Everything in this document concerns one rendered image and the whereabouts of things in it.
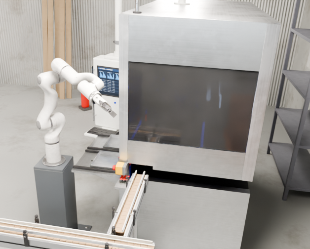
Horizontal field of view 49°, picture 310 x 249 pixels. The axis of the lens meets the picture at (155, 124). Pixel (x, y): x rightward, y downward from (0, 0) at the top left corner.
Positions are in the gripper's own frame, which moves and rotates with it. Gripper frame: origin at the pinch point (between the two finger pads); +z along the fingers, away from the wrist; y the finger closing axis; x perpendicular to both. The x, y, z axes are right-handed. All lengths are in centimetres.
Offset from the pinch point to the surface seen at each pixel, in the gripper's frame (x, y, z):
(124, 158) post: 17, 52, 4
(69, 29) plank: -70, 295, -383
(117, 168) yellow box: 26, 47, 8
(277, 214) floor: -48, 219, 106
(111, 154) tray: 25, 83, -22
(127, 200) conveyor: 35, 37, 34
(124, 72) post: -25.7, 7.2, -19.3
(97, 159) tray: 35, 75, -24
